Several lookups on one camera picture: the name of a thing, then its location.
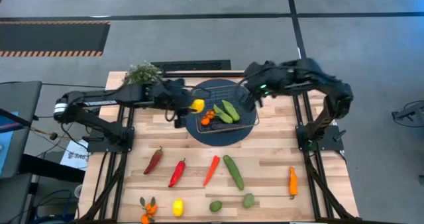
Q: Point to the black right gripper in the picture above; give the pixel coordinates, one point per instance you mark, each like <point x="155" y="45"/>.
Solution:
<point x="261" y="79"/>

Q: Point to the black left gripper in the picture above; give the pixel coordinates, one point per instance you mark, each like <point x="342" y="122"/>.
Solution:
<point x="172" y="94"/>

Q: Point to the yellow lemon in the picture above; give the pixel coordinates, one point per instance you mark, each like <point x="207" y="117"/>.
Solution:
<point x="199" y="105"/>
<point x="178" y="208"/>

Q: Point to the short green cucumber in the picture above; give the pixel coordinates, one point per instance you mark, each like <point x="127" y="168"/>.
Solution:
<point x="231" y="110"/>
<point x="225" y="118"/>

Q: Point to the orange tangerine cluster with leaves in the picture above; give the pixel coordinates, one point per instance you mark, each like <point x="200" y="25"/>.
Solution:
<point x="151" y="209"/>
<point x="205" y="121"/>

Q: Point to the dark red chili pepper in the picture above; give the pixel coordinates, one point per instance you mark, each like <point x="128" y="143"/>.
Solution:
<point x="154" y="159"/>

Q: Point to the orange-red carrot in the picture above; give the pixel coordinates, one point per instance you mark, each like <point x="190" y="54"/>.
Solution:
<point x="212" y="169"/>

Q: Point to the bright red pepper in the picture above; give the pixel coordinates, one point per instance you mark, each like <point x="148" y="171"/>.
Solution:
<point x="177" y="173"/>

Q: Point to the long green cucumber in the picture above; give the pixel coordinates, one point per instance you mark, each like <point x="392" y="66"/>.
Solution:
<point x="233" y="172"/>

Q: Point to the orange pepper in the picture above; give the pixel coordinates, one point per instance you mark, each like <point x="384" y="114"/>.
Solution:
<point x="293" y="182"/>

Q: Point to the pale green avocado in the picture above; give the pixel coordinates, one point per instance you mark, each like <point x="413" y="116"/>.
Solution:
<point x="248" y="201"/>

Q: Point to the green lime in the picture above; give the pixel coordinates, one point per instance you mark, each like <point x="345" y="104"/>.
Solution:
<point x="215" y="206"/>

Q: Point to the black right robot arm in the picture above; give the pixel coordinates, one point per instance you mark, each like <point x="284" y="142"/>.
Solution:
<point x="331" y="85"/>

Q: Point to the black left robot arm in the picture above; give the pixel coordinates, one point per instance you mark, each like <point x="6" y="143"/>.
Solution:
<point x="99" y="99"/>

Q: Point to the black floor vent grate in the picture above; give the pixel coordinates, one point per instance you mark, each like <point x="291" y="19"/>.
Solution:
<point x="192" y="65"/>

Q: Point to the dark blue round mat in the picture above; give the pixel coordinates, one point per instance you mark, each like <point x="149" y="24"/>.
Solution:
<point x="215" y="139"/>

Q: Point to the small potted green plant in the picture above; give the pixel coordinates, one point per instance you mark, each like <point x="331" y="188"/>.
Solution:
<point x="142" y="73"/>

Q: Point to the white printed paper sheet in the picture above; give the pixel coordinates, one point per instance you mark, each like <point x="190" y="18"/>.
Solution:
<point x="74" y="157"/>

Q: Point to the black crossbeam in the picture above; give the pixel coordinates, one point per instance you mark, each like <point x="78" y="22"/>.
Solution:
<point x="49" y="167"/>

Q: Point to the black hazard-striped floor mat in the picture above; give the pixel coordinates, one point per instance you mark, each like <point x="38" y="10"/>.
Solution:
<point x="49" y="38"/>

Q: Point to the black chair base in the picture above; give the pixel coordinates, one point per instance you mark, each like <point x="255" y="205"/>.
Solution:
<point x="409" y="113"/>

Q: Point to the black slanted bar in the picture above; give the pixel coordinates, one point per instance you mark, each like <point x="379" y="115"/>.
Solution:
<point x="13" y="116"/>

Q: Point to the blue sheet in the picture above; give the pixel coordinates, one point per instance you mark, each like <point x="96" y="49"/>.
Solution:
<point x="5" y="141"/>

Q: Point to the grey side desk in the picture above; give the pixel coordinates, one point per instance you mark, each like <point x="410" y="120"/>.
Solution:
<point x="13" y="197"/>

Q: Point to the black aluminium table frame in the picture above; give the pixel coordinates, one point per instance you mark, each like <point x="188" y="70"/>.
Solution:
<point x="198" y="74"/>

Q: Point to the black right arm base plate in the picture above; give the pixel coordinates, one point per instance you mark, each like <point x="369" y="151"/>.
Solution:
<point x="331" y="141"/>

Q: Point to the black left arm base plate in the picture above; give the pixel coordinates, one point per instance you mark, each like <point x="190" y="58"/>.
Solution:
<point x="99" y="147"/>

